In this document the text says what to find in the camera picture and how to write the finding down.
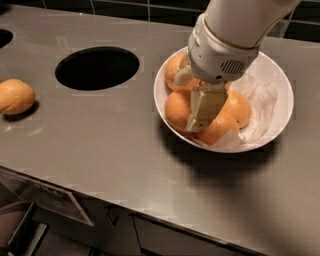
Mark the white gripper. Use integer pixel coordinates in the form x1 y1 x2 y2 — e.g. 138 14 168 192
174 14 259 132

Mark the white ceramic bowl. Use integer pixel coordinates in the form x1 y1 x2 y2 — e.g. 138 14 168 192
154 47 294 151

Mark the orange bottom in bowl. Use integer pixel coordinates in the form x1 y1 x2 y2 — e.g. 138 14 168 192
194 112 240 146

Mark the framed sign under counter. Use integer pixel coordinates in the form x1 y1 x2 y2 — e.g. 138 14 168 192
0 170 94 226

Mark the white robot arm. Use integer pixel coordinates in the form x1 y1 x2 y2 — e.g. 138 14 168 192
174 0 302 132

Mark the white paper napkin in bowl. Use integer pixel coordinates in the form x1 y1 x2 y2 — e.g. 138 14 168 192
193 75 278 153

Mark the orange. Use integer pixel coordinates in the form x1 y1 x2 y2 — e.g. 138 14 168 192
222 91 252 128
194 112 240 146
164 53 200 91
164 90 191 132
0 79 35 115

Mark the dark cabinet drawer front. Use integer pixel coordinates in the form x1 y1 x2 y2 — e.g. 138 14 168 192
132 214 267 256

